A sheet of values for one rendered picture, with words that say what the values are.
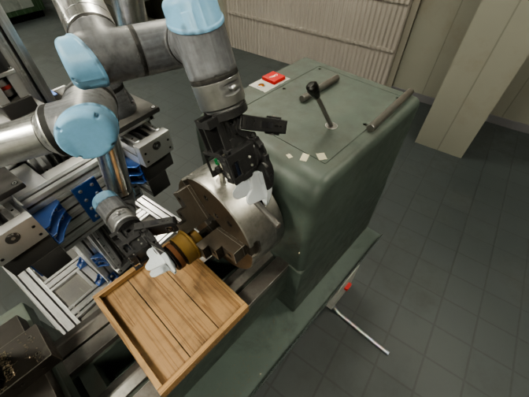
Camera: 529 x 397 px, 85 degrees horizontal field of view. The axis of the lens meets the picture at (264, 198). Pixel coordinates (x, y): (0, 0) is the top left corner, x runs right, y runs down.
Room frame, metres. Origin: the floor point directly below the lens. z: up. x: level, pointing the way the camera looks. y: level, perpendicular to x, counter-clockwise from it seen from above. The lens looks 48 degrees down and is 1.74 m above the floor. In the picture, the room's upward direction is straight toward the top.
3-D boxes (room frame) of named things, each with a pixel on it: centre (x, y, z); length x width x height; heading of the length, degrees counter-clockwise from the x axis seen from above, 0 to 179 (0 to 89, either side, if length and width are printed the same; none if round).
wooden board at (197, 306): (0.35, 0.28, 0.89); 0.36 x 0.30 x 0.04; 47
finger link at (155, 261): (0.37, 0.27, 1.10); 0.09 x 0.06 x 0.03; 45
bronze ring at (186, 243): (0.42, 0.21, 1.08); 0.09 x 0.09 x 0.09; 48
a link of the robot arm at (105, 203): (0.55, 0.45, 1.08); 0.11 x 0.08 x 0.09; 45
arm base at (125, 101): (0.96, 0.55, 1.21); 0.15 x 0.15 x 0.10
